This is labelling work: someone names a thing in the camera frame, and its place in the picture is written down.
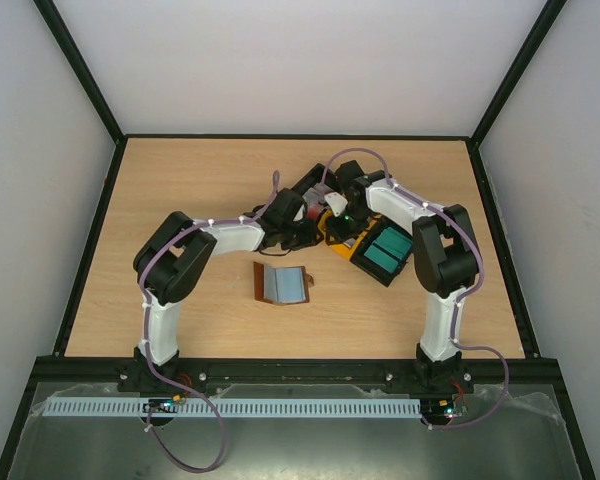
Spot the brown leather card holder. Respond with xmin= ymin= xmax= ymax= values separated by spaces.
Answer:
xmin=253 ymin=262 xmax=314 ymax=306

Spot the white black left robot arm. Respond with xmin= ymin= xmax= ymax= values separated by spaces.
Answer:
xmin=121 ymin=188 xmax=324 ymax=392

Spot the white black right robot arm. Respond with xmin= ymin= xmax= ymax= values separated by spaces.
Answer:
xmin=322 ymin=160 xmax=484 ymax=392

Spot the red white card stack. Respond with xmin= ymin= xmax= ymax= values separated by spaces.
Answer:
xmin=303 ymin=185 xmax=331 ymax=222

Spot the teal card stack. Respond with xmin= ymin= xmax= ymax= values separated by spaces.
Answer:
xmin=363 ymin=227 xmax=413 ymax=274

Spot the black left tray compartment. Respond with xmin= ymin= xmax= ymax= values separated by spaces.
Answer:
xmin=291 ymin=163 xmax=341 ymax=221

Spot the black tray compartment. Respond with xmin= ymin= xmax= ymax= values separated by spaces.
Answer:
xmin=349 ymin=215 xmax=413 ymax=287
xmin=291 ymin=163 xmax=341 ymax=221

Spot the yellow middle tray compartment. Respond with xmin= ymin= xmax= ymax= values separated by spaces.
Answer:
xmin=317 ymin=209 xmax=380 ymax=261

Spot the black right tray compartment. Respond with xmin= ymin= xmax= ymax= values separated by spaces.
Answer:
xmin=349 ymin=215 xmax=413 ymax=287

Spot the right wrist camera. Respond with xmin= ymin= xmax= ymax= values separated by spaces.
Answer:
xmin=324 ymin=192 xmax=348 ymax=217

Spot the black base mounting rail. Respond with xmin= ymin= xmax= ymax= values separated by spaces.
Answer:
xmin=117 ymin=357 xmax=476 ymax=396

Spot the light blue slotted cable duct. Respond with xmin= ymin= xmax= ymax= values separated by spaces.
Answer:
xmin=42 ymin=397 xmax=421 ymax=419

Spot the black metal cage frame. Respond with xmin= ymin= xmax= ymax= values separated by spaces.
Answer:
xmin=0 ymin=0 xmax=595 ymax=479

